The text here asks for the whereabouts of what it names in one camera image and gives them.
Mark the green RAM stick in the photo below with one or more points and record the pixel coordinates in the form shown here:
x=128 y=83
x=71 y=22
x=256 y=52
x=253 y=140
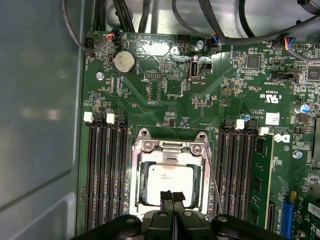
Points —
x=260 y=180

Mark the silver CPU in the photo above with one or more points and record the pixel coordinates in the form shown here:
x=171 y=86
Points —
x=160 y=180

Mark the metal locking lever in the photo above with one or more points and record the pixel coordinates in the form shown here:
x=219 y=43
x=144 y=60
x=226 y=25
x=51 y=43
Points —
x=214 y=180

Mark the metal socket cover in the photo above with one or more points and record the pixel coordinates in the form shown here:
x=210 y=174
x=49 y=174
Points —
x=150 y=156

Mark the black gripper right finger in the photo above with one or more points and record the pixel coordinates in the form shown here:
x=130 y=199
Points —
x=187 y=225

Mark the green motherboard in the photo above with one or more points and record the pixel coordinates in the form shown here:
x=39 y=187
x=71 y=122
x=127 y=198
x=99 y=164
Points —
x=212 y=82

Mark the RAM slot with black clips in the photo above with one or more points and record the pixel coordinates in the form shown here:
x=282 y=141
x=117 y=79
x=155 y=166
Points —
x=122 y=175
x=221 y=175
x=101 y=175
x=243 y=175

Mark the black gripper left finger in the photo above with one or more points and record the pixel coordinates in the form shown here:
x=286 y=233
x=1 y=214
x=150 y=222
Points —
x=160 y=225

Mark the RAM slot with white clips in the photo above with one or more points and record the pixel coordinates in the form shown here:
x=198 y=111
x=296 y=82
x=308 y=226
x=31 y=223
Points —
x=232 y=175
x=111 y=175
x=91 y=175

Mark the blue expansion slot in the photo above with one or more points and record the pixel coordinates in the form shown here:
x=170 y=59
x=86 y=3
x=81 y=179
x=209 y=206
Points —
x=287 y=217

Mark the black and grey PC case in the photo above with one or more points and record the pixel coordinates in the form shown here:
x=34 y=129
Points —
x=37 y=100

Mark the round coin cell battery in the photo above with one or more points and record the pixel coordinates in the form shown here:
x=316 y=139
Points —
x=124 y=62

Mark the CPU socket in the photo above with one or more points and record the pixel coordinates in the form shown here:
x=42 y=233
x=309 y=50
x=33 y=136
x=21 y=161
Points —
x=144 y=185

